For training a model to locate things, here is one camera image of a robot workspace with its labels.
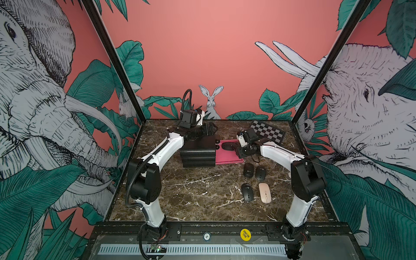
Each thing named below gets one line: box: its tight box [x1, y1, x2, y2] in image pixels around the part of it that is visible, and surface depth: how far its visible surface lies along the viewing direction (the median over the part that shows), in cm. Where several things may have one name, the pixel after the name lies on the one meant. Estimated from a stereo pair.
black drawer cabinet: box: [179, 134, 216, 168], surface depth 89 cm
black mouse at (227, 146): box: [221, 141, 235, 151], surface depth 106 cm
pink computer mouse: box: [258, 182, 272, 204], surface depth 87 cm
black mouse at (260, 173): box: [255, 165, 267, 181], surface depth 95 cm
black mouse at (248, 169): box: [243, 162, 255, 179], surface depth 95 cm
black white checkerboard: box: [249, 119, 286, 145], surface depth 113 cm
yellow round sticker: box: [239, 228, 252, 242], surface depth 75 cm
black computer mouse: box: [241, 183, 255, 203], surface depth 87 cm
